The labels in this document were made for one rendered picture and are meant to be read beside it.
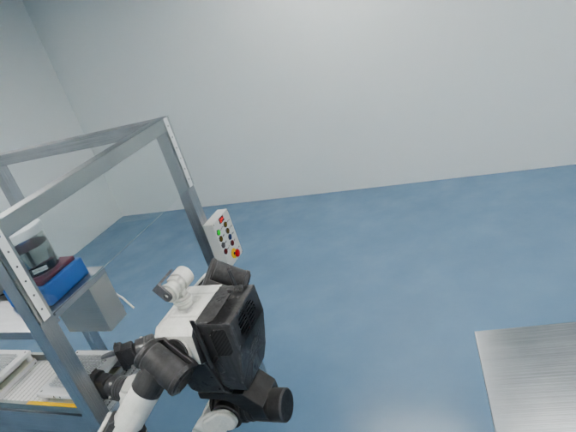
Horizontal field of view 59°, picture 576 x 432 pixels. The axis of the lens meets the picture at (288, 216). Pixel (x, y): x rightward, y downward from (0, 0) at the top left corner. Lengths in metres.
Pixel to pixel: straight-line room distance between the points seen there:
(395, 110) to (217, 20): 1.94
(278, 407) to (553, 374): 0.84
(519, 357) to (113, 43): 5.21
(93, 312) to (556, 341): 1.60
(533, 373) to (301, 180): 4.13
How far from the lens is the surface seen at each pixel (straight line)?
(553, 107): 4.93
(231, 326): 1.51
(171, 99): 5.84
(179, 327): 1.59
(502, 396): 1.66
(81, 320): 2.14
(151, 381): 1.54
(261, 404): 1.77
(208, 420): 1.89
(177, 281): 1.62
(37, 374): 2.55
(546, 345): 1.81
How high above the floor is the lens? 2.09
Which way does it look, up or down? 24 degrees down
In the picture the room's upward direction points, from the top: 18 degrees counter-clockwise
